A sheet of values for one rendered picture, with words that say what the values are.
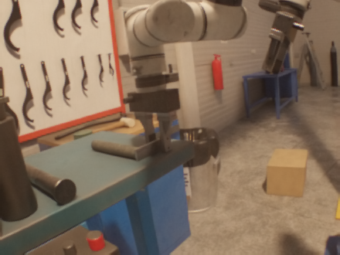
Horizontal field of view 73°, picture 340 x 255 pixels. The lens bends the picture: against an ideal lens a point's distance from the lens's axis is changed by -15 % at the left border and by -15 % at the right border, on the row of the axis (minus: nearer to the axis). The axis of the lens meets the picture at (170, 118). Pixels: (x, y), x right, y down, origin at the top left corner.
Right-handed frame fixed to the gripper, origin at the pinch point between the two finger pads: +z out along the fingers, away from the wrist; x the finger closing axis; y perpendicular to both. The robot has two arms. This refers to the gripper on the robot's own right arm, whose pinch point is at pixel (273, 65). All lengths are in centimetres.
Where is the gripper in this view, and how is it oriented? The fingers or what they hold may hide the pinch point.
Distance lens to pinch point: 74.6
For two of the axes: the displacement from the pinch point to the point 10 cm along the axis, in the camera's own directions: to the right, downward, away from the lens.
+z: -2.9, 9.0, 3.2
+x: 5.3, -1.3, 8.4
